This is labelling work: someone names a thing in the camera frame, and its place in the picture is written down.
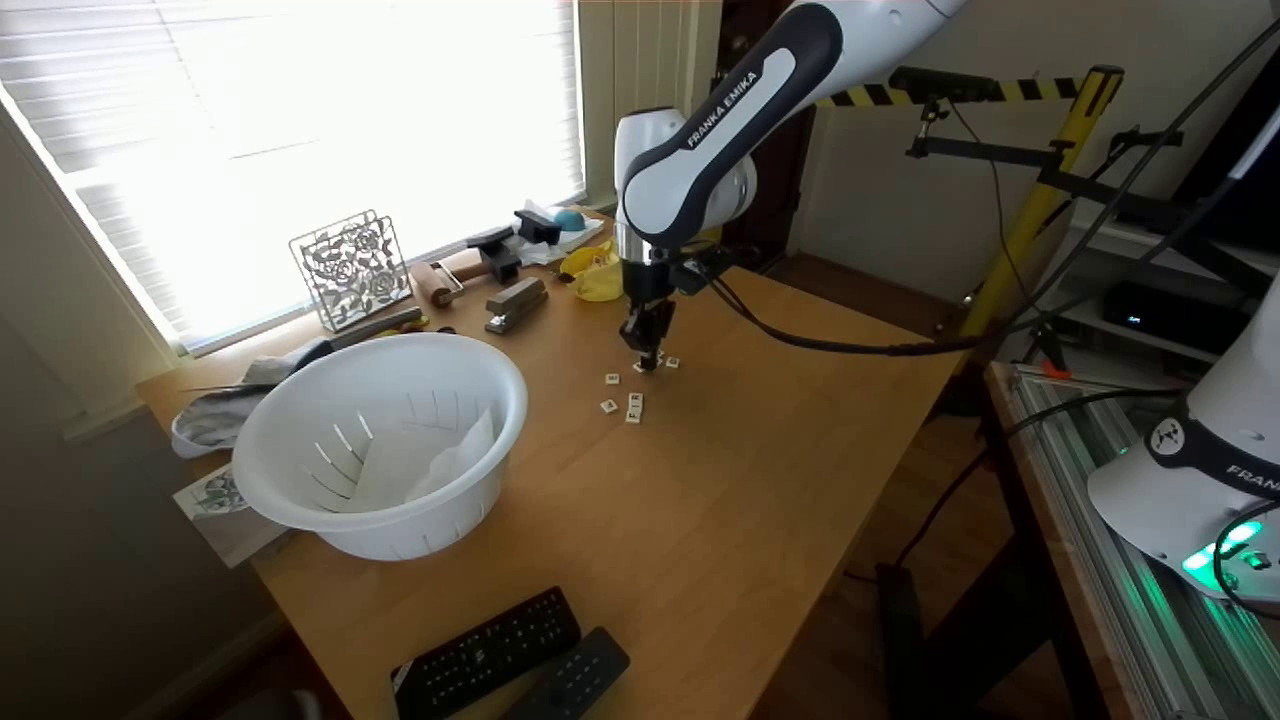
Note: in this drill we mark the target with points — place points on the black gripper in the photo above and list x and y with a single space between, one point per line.
648 299

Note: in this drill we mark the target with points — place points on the white tile printed E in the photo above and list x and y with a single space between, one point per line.
614 376

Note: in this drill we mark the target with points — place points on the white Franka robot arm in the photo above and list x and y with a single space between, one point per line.
706 146

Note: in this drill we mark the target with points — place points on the white tile printed R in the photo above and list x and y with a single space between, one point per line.
632 398

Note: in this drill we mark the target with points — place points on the white tile printed I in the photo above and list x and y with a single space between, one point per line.
632 409

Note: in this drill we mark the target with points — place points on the white tile printed F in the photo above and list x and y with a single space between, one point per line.
632 420

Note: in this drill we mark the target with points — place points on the yellow plastic pouch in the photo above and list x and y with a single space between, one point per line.
595 278

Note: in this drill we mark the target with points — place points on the white tray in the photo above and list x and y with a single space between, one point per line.
577 242

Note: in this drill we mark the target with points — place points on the grey stapler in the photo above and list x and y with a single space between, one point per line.
517 305

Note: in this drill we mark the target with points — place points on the teal object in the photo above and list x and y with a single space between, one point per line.
571 216

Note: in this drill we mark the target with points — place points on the small black device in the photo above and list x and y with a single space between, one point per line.
536 224

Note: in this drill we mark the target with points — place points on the black hole punch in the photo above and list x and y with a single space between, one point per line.
498 253

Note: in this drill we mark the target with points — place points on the white patterned cube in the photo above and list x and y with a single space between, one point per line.
349 270

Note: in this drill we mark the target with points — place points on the white plastic bowl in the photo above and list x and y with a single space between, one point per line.
401 535

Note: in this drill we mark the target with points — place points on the dark grey remote control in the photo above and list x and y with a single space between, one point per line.
580 675

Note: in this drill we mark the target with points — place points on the black button remote control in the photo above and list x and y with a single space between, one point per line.
486 654

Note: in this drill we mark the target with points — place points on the white window blinds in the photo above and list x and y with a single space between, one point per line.
335 121

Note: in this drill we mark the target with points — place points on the grey cloth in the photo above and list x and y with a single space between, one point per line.
215 415

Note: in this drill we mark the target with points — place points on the printed paper card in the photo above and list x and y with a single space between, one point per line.
220 512

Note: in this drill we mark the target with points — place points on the black shelf device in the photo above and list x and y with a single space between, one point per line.
1166 317

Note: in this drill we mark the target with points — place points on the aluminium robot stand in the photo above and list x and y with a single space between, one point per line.
1135 641

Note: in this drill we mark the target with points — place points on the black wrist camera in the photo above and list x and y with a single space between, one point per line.
699 265

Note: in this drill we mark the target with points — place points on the black stereo camera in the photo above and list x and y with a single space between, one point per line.
947 86

